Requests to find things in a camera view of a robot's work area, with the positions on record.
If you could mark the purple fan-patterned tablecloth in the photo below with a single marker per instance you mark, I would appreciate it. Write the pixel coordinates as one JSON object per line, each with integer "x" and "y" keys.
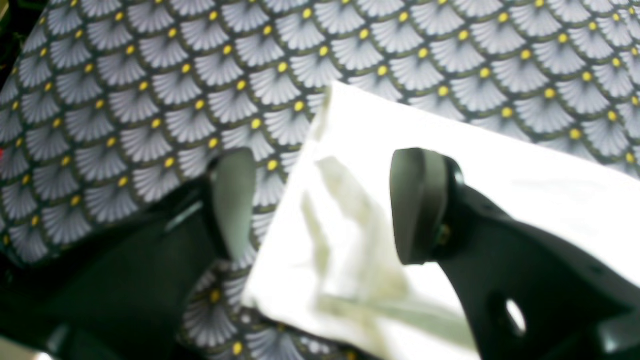
{"x": 111, "y": 104}

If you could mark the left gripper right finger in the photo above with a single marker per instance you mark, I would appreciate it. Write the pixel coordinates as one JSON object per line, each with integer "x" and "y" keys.
{"x": 526, "y": 294}

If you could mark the white printed T-shirt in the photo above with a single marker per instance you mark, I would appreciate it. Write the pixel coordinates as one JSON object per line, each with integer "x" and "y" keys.
{"x": 327, "y": 265}

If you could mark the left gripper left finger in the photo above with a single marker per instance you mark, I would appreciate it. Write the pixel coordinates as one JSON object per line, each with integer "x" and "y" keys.
{"x": 121, "y": 294}

